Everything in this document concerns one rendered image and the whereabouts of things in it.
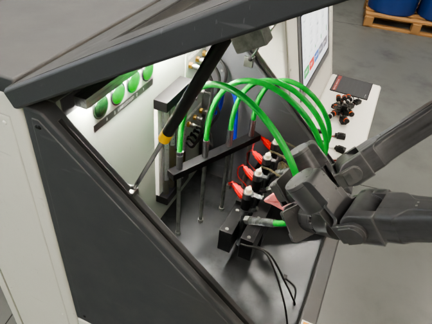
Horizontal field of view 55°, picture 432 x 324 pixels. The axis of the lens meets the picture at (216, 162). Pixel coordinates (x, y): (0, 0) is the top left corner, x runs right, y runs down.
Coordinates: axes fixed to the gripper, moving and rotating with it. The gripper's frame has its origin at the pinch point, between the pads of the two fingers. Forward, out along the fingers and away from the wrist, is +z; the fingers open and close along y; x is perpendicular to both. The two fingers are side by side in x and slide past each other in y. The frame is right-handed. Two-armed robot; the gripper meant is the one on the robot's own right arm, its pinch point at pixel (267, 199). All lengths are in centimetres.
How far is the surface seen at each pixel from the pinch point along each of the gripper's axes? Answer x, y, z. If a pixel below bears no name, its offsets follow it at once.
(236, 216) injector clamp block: 0.2, -2.4, 14.8
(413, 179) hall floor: -190, -91, 71
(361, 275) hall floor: -89, -93, 67
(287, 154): 10.5, 12.2, -23.1
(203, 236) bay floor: 2.0, -5.7, 32.4
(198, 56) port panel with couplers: -17.6, 41.4, 12.5
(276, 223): 11.2, -1.4, -10.7
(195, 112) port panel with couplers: -16.4, 28.3, 26.0
